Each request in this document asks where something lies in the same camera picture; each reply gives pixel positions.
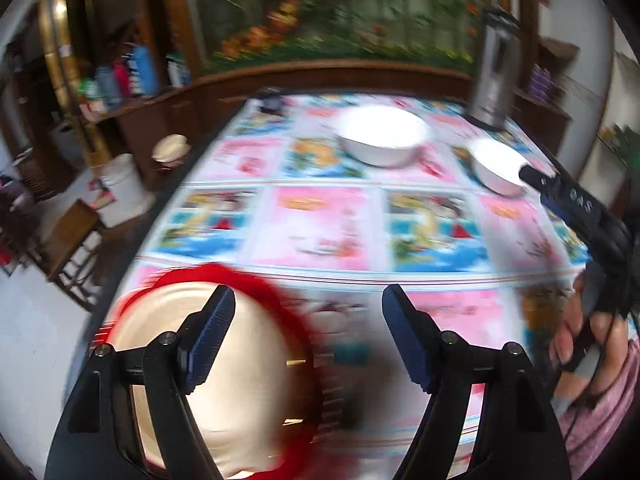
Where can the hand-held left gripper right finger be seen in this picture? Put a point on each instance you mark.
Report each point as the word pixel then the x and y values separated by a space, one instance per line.
pixel 407 340

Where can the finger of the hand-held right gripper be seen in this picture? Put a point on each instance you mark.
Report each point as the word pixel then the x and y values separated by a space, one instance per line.
pixel 575 200

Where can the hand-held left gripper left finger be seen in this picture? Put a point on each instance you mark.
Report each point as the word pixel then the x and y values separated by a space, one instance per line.
pixel 210 340

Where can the cream plastic bowl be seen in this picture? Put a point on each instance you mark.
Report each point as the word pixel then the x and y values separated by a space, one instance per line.
pixel 250 360

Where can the red glass plate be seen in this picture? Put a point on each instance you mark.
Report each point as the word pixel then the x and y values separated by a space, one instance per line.
pixel 280 300

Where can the small white bowl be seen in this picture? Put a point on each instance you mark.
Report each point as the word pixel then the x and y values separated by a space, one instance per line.
pixel 495 165

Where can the large white bowl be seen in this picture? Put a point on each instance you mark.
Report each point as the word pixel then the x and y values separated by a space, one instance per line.
pixel 380 135

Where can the person's right forearm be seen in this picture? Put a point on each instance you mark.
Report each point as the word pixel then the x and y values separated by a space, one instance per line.
pixel 600 435

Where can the person's right hand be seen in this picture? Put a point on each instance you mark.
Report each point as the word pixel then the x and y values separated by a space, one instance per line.
pixel 607 355

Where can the fruit print tablecloth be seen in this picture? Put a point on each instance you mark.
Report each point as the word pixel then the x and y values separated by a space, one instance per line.
pixel 320 230

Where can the steel thermos jug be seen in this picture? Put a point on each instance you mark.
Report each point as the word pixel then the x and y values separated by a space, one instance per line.
pixel 492 80

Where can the brown corner shelf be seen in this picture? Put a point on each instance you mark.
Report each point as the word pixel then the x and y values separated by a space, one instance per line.
pixel 557 52

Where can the white plastic bucket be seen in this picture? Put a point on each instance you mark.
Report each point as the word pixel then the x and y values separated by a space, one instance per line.
pixel 122 190

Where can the wooden chair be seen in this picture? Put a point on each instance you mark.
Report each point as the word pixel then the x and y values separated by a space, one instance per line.
pixel 75 225

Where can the black dining table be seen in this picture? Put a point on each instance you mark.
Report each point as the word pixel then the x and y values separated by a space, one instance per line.
pixel 205 155

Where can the small cream bowl stack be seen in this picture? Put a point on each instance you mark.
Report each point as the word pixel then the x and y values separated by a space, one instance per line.
pixel 171 149

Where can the small dark jar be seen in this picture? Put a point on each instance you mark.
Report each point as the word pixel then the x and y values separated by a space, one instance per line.
pixel 272 104

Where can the wooden cabinet counter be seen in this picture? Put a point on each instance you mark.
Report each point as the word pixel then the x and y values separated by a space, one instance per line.
pixel 350 80

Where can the white spray bottle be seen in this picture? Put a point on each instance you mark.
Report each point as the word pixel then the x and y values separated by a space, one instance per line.
pixel 175 70

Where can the grey-blue thermos flask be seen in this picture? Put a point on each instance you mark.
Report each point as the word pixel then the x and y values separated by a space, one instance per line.
pixel 106 85

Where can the red thermos flask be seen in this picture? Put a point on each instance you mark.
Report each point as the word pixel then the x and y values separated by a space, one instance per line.
pixel 122 77

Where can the blue thermos flask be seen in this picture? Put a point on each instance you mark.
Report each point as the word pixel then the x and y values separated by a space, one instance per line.
pixel 145 70

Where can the green packet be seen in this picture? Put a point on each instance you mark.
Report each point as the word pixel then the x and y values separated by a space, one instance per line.
pixel 87 89

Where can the glass flower display case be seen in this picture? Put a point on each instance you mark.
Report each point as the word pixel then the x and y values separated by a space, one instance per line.
pixel 350 20

